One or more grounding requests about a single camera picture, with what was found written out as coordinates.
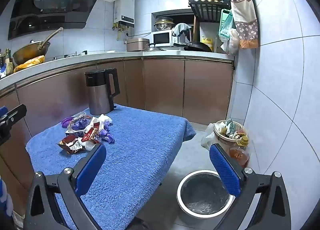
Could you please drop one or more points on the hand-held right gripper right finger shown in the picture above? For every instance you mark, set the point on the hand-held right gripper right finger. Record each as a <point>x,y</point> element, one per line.
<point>225,172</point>

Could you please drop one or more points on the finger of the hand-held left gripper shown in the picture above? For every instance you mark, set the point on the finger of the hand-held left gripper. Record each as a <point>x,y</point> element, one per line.
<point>2,110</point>
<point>15,113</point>

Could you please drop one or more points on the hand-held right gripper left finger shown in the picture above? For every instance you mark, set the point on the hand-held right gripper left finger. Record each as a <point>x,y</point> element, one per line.
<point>91,167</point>

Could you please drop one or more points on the red foil wrapper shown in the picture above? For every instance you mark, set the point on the red foil wrapper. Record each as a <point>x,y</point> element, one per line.
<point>70,145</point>

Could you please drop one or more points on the red and white wrapper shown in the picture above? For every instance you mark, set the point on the red and white wrapper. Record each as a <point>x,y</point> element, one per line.
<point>90,133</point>

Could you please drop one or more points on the white round trash bin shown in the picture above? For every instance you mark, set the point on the white round trash bin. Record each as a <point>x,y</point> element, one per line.
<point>200,200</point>

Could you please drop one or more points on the person's left hand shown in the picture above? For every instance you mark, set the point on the person's left hand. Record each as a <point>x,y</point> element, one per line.
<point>3,195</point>

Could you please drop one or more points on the cooking oil bottle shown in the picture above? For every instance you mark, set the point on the cooking oil bottle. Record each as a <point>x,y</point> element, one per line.
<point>240,153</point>

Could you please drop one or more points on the beige waste bucket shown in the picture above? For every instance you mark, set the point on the beige waste bucket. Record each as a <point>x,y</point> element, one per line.
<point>222,142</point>

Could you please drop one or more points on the small purple wrapper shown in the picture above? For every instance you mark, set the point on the small purple wrapper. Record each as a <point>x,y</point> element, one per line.
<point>107,137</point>

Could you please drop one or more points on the pile of waste in bucket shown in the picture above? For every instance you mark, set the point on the pile of waste in bucket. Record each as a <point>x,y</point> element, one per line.
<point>231,130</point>

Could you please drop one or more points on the purple foil wrapper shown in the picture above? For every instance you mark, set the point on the purple foil wrapper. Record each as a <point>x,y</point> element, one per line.
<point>81,123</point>

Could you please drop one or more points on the dark glass bottle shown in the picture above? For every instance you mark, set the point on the dark glass bottle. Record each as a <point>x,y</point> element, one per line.
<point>9,61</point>

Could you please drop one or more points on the purple plastic lid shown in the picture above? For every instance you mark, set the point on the purple plastic lid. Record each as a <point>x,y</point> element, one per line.
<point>66,121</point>

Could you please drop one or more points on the yellow snack bag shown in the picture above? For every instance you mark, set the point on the yellow snack bag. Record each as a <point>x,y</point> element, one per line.
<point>30,63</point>

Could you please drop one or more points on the blue towel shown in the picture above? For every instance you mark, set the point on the blue towel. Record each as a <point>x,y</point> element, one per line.
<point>140,145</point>

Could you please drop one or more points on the brass wok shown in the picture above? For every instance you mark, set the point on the brass wok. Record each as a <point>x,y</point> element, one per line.
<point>30,51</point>

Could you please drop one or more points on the steel electric kettle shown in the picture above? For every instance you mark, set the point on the steel electric kettle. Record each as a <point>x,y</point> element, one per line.
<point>100,95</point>

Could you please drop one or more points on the copper kitchen base cabinet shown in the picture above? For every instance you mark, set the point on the copper kitchen base cabinet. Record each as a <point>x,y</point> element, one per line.
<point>162,85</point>

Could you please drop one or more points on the black glass range hood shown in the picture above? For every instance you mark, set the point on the black glass range hood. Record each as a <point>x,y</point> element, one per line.
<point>62,2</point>

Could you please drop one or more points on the black frying pan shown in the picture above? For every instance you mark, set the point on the black frying pan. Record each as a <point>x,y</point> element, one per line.
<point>197,46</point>

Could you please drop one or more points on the yellow bottle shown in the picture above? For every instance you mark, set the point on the yellow bottle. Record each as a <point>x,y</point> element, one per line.
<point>207,43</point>

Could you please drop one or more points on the brown rice cooker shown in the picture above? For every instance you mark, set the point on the brown rice cooker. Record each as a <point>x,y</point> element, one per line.
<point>137,44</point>

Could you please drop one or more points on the hanging white plastic bag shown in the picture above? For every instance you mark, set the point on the hanging white plastic bag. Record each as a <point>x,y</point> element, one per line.
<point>233,41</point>

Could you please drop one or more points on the pan with glass lid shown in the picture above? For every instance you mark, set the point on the pan with glass lid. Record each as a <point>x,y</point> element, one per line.
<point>153,48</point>

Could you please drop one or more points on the green plastic bag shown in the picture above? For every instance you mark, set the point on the green plastic bag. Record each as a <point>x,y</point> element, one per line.
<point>226,25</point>

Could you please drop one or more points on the white microwave oven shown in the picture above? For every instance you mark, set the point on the white microwave oven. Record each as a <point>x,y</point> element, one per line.
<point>162,38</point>

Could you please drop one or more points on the light blue cloth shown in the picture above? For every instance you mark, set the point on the light blue cloth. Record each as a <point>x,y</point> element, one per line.
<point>181,28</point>

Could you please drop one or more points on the white water heater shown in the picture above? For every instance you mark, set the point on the white water heater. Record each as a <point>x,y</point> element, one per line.
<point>125,10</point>

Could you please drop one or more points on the patterned hanging apron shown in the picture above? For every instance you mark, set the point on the patterned hanging apron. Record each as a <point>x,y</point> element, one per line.
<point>243,15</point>

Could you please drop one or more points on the black kitchen rack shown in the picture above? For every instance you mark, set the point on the black kitchen rack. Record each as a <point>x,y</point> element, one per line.
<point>207,10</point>

